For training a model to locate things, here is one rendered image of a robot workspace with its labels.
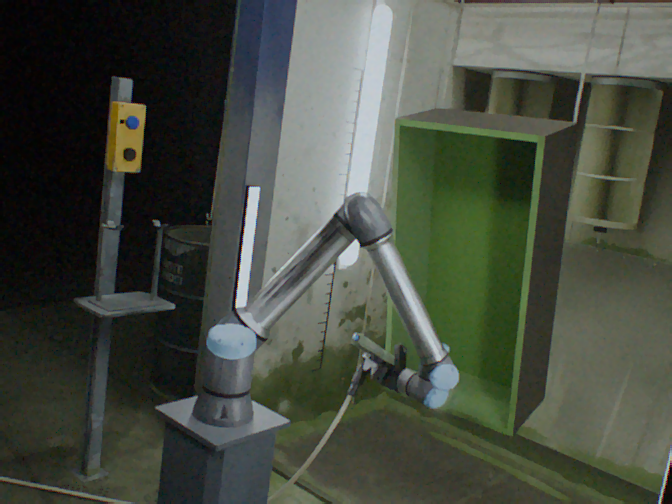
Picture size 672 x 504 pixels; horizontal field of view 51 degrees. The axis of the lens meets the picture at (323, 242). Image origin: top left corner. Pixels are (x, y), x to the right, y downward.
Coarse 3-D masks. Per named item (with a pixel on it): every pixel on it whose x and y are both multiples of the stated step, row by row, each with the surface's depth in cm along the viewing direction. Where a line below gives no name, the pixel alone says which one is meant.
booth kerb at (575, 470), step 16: (400, 400) 407; (480, 432) 373; (496, 432) 367; (512, 448) 361; (528, 448) 356; (544, 448) 350; (544, 464) 350; (560, 464) 345; (576, 464) 340; (592, 464) 335; (576, 480) 340; (592, 480) 335; (608, 480) 330; (624, 480) 325; (608, 496) 330; (624, 496) 325; (640, 496) 320; (656, 496) 316
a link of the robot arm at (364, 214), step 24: (360, 216) 216; (384, 216) 218; (360, 240) 217; (384, 240) 215; (384, 264) 218; (408, 288) 220; (408, 312) 221; (432, 336) 223; (432, 360) 224; (432, 384) 224
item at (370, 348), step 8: (352, 336) 261; (360, 336) 259; (368, 336) 264; (352, 344) 262; (360, 344) 259; (368, 344) 262; (376, 344) 266; (368, 352) 263; (376, 352) 265; (384, 352) 269; (392, 360) 272; (360, 368) 265; (360, 376) 264; (352, 384) 264; (360, 384) 264; (352, 392) 263
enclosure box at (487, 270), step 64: (448, 128) 264; (512, 128) 256; (576, 128) 268; (448, 192) 310; (512, 192) 292; (448, 256) 319; (512, 256) 300; (448, 320) 327; (512, 320) 308; (512, 384) 276
